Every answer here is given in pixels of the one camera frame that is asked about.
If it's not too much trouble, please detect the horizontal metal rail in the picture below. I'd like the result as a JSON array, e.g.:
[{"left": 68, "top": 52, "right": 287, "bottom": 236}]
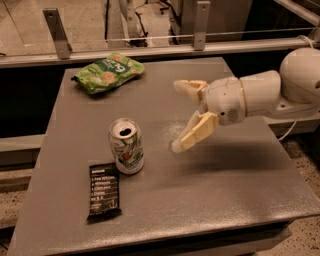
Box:
[{"left": 0, "top": 36, "right": 320, "bottom": 68}]

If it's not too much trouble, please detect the left metal rail bracket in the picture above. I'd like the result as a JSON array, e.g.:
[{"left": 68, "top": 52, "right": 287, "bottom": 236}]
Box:
[{"left": 43, "top": 8, "right": 72, "bottom": 60}]

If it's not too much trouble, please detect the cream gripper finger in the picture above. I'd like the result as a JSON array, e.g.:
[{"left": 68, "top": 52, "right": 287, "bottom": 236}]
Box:
[
  {"left": 171, "top": 111, "right": 218, "bottom": 153},
  {"left": 173, "top": 80, "right": 208, "bottom": 104}
]

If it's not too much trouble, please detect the green chip bag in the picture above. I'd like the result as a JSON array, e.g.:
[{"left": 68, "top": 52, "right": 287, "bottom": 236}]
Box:
[{"left": 71, "top": 52, "right": 145, "bottom": 94}]

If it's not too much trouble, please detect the right metal rail bracket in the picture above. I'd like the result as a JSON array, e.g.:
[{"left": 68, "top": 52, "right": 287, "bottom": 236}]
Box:
[{"left": 193, "top": 0, "right": 211, "bottom": 51}]

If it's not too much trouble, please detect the metal rail bracket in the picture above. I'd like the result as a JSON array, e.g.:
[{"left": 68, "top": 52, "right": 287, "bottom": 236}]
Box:
[
  {"left": 193, "top": 0, "right": 211, "bottom": 51},
  {"left": 43, "top": 8, "right": 72, "bottom": 60}
]

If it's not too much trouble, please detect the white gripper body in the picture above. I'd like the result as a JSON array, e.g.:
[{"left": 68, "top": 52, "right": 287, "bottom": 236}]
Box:
[{"left": 201, "top": 77, "right": 246, "bottom": 126}]

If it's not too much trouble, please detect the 7up soda can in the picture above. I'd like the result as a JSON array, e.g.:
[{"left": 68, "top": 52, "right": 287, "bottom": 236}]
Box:
[{"left": 109, "top": 118, "right": 144, "bottom": 175}]

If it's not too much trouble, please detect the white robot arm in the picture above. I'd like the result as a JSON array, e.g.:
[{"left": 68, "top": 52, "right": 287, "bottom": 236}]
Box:
[{"left": 171, "top": 48, "right": 320, "bottom": 153}]

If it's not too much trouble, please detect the black rxbar chocolate bar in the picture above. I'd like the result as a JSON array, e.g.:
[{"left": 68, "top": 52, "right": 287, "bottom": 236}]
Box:
[{"left": 88, "top": 163, "right": 122, "bottom": 220}]

